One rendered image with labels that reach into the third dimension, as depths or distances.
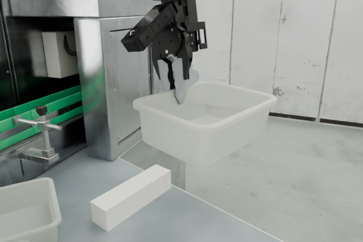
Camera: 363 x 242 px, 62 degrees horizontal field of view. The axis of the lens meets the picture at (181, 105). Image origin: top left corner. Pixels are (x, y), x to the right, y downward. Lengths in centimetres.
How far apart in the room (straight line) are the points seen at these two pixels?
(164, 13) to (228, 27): 312
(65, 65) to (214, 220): 84
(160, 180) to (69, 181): 31
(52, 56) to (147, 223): 77
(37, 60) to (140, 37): 84
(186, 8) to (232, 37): 306
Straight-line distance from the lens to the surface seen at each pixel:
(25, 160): 104
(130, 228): 82
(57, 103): 112
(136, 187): 85
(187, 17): 60
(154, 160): 142
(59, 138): 113
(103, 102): 104
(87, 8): 101
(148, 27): 52
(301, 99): 368
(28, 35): 128
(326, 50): 357
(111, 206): 80
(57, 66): 130
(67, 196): 97
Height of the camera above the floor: 127
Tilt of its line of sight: 18 degrees down
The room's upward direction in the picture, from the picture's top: straight up
